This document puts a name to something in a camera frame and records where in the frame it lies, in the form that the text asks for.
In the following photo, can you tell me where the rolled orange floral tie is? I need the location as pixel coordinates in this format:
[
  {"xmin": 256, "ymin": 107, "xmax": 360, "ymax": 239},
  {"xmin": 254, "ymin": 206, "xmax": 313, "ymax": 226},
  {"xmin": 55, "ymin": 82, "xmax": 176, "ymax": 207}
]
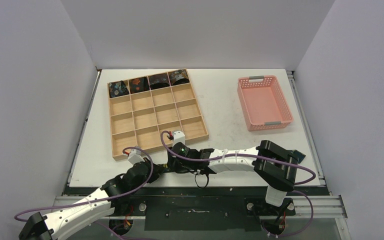
[{"xmin": 128, "ymin": 76, "xmax": 150, "ymax": 94}]

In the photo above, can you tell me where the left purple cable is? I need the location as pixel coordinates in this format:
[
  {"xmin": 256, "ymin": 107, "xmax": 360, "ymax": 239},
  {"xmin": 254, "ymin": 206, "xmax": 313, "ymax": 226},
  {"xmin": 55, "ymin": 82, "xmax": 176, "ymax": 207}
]
[{"xmin": 13, "ymin": 146, "xmax": 155, "ymax": 223}]

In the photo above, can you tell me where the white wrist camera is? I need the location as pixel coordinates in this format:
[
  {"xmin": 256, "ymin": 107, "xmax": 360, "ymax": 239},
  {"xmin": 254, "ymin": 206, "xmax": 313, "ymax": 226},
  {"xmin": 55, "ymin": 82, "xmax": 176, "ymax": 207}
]
[
  {"xmin": 168, "ymin": 130, "xmax": 186, "ymax": 146},
  {"xmin": 123, "ymin": 149, "xmax": 144, "ymax": 165}
]

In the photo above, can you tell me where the wooden compartment tray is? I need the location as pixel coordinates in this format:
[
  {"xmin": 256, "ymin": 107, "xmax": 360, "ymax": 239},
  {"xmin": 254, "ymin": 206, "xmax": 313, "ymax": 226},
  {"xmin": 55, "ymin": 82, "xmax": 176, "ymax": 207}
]
[{"xmin": 107, "ymin": 69, "xmax": 209, "ymax": 161}]

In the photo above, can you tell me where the rolled blue floral tie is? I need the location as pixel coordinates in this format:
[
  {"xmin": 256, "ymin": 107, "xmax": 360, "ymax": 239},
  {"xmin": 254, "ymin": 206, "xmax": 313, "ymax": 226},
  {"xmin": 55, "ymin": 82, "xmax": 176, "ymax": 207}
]
[{"xmin": 108, "ymin": 80, "xmax": 130, "ymax": 99}]

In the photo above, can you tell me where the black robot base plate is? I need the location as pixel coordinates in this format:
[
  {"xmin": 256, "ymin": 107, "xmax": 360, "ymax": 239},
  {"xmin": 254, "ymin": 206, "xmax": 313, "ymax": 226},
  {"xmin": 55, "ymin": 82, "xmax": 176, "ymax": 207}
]
[{"xmin": 62, "ymin": 185, "xmax": 296, "ymax": 233}]

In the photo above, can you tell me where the blue yellow floral tie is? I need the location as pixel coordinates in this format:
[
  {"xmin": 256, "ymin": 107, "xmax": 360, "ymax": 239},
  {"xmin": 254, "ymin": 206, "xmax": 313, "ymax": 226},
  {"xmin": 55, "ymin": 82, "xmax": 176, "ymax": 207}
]
[{"xmin": 290, "ymin": 149, "xmax": 306, "ymax": 164}]

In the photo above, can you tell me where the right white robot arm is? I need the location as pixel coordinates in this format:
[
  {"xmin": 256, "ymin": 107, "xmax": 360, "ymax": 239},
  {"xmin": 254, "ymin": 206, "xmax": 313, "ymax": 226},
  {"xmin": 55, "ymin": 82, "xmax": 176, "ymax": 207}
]
[{"xmin": 167, "ymin": 140, "xmax": 301, "ymax": 215}]

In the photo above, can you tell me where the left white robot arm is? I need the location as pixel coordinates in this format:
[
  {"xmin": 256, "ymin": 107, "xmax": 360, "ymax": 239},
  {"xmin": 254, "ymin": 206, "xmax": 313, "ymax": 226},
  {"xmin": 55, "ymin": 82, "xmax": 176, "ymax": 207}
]
[{"xmin": 18, "ymin": 160, "xmax": 165, "ymax": 240}]

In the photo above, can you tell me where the pink plastic basket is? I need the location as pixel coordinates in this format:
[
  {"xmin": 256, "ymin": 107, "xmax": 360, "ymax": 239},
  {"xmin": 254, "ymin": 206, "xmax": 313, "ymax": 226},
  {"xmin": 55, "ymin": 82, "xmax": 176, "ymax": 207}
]
[{"xmin": 237, "ymin": 75, "xmax": 294, "ymax": 132}]

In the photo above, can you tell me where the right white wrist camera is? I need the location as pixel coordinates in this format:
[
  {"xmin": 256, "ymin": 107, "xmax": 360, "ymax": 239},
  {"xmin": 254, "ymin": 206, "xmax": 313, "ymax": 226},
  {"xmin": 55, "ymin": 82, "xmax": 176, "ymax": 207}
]
[{"xmin": 168, "ymin": 130, "xmax": 186, "ymax": 146}]

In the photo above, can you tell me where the purple cable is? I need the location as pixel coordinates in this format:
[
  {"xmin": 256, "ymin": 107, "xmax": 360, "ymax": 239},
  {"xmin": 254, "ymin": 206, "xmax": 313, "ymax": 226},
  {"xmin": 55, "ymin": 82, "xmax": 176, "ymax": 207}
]
[
  {"xmin": 13, "ymin": 146, "xmax": 155, "ymax": 223},
  {"xmin": 160, "ymin": 130, "xmax": 317, "ymax": 186}
]

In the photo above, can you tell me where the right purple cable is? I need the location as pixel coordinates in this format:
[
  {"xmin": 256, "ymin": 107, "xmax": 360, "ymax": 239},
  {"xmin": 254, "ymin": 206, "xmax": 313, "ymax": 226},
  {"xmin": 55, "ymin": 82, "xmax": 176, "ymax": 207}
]
[{"xmin": 160, "ymin": 130, "xmax": 317, "ymax": 186}]

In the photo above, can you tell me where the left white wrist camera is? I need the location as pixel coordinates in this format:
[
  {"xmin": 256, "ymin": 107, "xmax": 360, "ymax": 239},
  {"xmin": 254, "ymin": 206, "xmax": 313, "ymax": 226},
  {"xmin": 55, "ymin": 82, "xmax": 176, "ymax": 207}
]
[{"xmin": 123, "ymin": 149, "xmax": 144, "ymax": 165}]

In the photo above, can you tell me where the rolled dark patterned tie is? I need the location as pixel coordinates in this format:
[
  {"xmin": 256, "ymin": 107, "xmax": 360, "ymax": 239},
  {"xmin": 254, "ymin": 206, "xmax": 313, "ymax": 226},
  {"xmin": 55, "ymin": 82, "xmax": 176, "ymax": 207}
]
[{"xmin": 148, "ymin": 73, "xmax": 170, "ymax": 90}]

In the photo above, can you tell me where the rolled brown patterned tie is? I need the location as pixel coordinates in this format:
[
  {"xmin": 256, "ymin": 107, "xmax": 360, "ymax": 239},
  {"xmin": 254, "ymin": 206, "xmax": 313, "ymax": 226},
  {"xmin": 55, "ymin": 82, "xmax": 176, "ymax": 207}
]
[{"xmin": 168, "ymin": 69, "xmax": 190, "ymax": 86}]

